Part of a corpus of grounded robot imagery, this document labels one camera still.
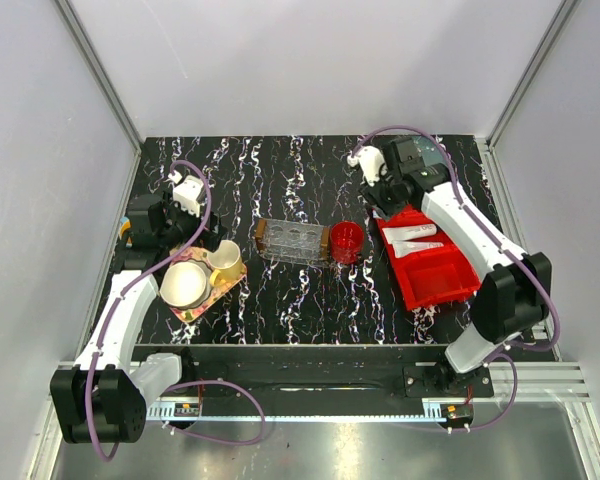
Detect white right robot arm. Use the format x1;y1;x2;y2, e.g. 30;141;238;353
348;138;556;396

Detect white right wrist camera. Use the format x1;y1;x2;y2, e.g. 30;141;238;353
347;146;385;186

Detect white scalloped bowl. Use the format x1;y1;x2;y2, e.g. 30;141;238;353
159;261;211;309

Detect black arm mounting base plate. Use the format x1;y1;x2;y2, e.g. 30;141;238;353
132;344;494;399

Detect red translucent cup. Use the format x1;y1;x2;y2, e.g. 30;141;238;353
330;221;365;265

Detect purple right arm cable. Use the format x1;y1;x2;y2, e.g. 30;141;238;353
349;125;561;351

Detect red plastic compartment bin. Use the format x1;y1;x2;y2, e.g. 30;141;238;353
373;208;480;310

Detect grey round plate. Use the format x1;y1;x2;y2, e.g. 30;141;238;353
413;135;450;183

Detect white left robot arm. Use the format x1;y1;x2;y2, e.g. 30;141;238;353
50;191;225;450

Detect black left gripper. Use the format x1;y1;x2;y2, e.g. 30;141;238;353
159;189;227;252

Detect floral serving tray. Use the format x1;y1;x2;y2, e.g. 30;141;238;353
159;240;247;324

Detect clear holder with wooden ends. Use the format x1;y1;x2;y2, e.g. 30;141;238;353
254;218;330;267

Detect white toothpaste tube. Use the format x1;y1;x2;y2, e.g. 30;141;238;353
382;224;437;244
391;241;444;259

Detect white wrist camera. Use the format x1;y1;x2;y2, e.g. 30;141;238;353
168;172;204;217
347;146;385;186

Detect cream and yellow mug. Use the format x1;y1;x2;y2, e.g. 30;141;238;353
207;240;246;287

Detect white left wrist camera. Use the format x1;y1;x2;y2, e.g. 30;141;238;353
168;172;204;217

